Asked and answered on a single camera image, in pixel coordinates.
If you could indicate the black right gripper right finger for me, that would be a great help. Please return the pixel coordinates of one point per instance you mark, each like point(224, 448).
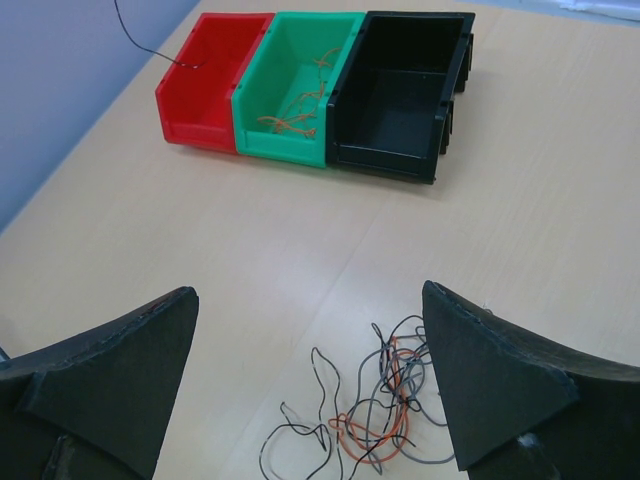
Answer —
point(521, 406)

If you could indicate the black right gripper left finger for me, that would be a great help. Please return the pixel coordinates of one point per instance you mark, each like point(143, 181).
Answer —
point(97, 405)

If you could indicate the black plastic bin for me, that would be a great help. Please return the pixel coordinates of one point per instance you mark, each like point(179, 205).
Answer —
point(391, 110)

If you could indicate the red plastic bin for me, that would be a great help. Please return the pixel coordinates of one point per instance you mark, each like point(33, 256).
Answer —
point(194, 99)

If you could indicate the green plastic bin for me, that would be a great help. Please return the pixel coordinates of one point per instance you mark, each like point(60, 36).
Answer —
point(280, 105)

